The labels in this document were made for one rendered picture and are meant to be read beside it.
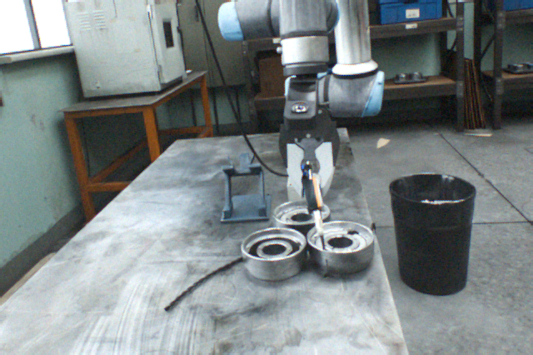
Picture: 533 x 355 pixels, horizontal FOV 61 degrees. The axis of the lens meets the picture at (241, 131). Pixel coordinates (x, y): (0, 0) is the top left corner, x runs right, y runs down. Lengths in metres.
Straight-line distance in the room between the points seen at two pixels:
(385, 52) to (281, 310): 4.23
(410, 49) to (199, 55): 2.10
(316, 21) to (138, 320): 0.51
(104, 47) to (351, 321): 2.64
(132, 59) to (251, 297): 2.44
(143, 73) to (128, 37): 0.24
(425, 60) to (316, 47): 4.16
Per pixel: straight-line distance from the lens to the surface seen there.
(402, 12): 4.28
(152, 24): 2.94
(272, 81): 4.24
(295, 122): 0.63
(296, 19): 0.71
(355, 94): 1.19
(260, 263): 0.71
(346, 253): 0.71
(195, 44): 4.62
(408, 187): 2.18
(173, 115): 5.05
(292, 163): 0.73
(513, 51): 5.08
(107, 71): 3.07
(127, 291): 0.78
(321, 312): 0.66
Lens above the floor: 1.19
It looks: 14 degrees down
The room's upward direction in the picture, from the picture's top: 7 degrees counter-clockwise
